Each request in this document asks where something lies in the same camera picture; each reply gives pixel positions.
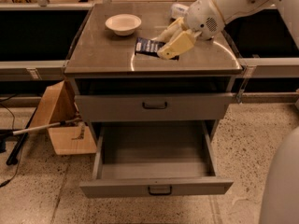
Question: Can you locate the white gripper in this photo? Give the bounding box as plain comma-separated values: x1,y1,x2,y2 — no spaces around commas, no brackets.
156,0,271,60

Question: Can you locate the blue rxbar blueberry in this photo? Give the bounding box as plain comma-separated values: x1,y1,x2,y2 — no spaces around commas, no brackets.
135,37,165,58

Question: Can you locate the grey metal drawer cabinet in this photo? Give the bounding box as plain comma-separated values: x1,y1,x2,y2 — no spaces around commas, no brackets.
65,2,242,137

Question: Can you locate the grey upper drawer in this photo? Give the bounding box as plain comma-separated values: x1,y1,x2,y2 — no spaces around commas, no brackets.
75,93,233,122

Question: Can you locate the open grey middle drawer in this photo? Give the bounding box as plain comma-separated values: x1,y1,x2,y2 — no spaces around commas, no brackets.
80,121,233,198

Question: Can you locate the clear plastic water bottle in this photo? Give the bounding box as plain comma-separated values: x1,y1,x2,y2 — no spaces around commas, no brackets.
170,4,189,19

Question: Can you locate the white paper bowl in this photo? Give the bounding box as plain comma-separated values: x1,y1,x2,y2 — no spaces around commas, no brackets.
106,14,141,36

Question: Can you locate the brown cardboard box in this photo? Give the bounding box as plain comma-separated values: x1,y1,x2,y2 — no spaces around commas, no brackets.
30,81,96,155

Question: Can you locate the white and black pole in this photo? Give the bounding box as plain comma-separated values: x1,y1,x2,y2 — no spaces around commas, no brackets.
0,118,82,139

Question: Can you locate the black floor cable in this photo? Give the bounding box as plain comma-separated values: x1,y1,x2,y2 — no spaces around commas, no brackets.
0,93,24,189

